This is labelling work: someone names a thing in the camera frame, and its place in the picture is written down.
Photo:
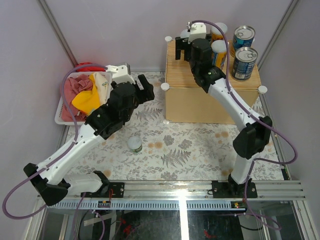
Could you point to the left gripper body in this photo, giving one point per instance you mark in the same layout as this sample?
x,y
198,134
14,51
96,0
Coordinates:
x,y
127,115

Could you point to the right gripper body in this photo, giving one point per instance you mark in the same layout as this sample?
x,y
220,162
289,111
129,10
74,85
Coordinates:
x,y
194,69

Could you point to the blue mixed bean can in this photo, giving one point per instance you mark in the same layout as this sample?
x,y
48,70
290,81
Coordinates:
x,y
219,53

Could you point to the dark blue soup can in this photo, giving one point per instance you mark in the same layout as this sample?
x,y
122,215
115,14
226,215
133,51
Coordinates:
x,y
244,61

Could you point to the green can clear lid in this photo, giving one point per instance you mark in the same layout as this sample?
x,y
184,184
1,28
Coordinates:
x,y
134,143

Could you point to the light blue Progresso soup can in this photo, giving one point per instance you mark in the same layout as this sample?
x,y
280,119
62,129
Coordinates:
x,y
243,37

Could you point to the orange can clear lid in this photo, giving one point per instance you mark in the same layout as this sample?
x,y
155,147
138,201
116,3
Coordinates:
x,y
185,34

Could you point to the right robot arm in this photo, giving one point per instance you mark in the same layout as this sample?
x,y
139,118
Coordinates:
x,y
254,130

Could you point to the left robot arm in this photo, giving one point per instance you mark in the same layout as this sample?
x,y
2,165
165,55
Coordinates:
x,y
51,179

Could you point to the cream patterned cloth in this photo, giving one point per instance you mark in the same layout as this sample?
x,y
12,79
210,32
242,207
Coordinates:
x,y
102,81

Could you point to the yellow cloth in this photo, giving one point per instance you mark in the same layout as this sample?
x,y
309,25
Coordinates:
x,y
87,101

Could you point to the pink cloth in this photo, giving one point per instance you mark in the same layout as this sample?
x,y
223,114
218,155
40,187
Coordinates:
x,y
72,87

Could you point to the white plastic basket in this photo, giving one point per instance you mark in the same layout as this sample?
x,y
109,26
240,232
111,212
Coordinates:
x,y
57,117

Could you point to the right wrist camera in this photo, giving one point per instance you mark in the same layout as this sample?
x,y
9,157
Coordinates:
x,y
196,30

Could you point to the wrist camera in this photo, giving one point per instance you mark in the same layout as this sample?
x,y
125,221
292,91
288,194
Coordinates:
x,y
196,30
120,73

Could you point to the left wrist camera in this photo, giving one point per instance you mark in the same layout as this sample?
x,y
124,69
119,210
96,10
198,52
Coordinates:
x,y
120,73

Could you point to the aluminium rail frame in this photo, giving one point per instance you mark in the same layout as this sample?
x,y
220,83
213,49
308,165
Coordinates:
x,y
198,195

